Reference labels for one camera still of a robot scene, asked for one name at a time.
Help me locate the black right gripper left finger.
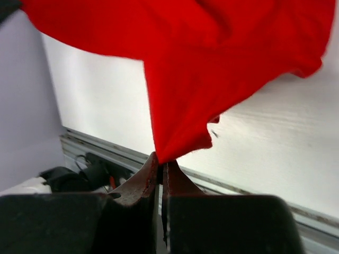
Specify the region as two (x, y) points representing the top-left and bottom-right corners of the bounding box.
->
(1, 153), (158, 253)

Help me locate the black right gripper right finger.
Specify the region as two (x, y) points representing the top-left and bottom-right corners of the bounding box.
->
(162, 161), (305, 253)

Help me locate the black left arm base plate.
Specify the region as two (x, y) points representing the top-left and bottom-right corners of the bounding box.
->
(39, 153), (133, 193)

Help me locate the red t shirt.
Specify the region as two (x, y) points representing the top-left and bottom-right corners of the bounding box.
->
(22, 1), (335, 163)

